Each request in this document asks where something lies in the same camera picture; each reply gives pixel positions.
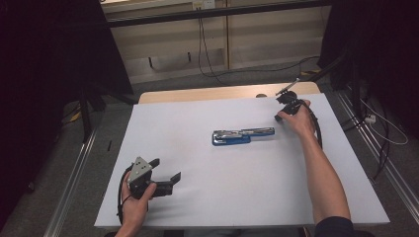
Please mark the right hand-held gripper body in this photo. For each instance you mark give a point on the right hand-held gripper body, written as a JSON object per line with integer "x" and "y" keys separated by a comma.
{"x": 289, "y": 100}

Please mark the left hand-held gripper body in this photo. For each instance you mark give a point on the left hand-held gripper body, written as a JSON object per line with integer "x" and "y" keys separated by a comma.
{"x": 140, "y": 171}

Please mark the blue stapler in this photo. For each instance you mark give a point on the blue stapler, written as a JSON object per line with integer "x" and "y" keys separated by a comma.
{"x": 230, "y": 136}

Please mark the person's right hand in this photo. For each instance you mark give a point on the person's right hand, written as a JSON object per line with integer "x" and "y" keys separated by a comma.
{"x": 301, "y": 120}

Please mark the person's left hand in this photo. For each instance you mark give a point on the person's left hand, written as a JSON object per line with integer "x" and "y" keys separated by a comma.
{"x": 135, "y": 207}

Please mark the yellow floor tape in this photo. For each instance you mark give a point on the yellow floor tape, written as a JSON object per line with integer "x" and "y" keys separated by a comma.
{"x": 75, "y": 116}
{"x": 311, "y": 72}

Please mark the black stand leg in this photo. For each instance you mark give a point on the black stand leg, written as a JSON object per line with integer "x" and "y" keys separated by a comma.
{"x": 329, "y": 67}

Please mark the white board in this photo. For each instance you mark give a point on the white board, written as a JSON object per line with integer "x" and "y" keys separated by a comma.
{"x": 230, "y": 184}

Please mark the beige shelf unit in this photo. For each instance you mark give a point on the beige shelf unit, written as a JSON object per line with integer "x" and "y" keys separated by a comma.
{"x": 263, "y": 42}

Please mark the wooden table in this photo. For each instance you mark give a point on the wooden table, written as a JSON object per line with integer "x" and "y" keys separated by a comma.
{"x": 197, "y": 95}

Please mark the black stand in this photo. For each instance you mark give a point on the black stand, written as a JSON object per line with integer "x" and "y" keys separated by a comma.
{"x": 86, "y": 112}

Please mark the white power strip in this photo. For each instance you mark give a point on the white power strip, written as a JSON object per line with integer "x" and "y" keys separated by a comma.
{"x": 370, "y": 118}

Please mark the person's legs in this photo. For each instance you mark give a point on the person's legs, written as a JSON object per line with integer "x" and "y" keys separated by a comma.
{"x": 240, "y": 232}

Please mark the black curtain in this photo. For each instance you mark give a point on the black curtain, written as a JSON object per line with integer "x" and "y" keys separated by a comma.
{"x": 42, "y": 82}
{"x": 378, "y": 49}

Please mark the black horizontal bar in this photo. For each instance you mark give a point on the black horizontal bar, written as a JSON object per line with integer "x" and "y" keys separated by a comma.
{"x": 214, "y": 14}

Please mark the dark sleeve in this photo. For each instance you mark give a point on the dark sleeve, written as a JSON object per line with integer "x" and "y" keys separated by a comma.
{"x": 334, "y": 227}

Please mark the metal floor rail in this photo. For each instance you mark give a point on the metal floor rail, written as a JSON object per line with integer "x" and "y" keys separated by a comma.
{"x": 70, "y": 184}
{"x": 395, "y": 177}

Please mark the white wall socket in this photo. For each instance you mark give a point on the white wall socket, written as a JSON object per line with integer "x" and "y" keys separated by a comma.
{"x": 204, "y": 4}

